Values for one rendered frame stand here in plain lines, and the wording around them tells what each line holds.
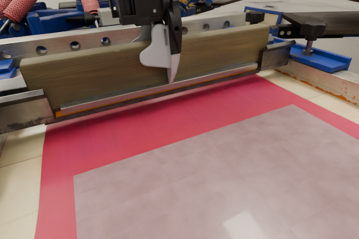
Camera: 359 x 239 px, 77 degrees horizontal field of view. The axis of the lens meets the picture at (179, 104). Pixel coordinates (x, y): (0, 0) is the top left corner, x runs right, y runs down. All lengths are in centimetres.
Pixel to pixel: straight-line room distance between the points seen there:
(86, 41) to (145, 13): 27
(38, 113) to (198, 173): 23
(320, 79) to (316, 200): 27
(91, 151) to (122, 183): 7
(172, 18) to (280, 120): 21
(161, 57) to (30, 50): 32
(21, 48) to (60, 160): 32
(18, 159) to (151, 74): 21
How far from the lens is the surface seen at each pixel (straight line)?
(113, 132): 34
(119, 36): 58
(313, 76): 49
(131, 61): 35
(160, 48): 34
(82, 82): 35
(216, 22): 68
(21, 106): 35
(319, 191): 28
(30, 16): 96
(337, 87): 47
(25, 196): 30
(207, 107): 38
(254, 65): 45
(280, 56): 50
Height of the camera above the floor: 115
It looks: 31 degrees down
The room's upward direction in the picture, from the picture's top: 2 degrees counter-clockwise
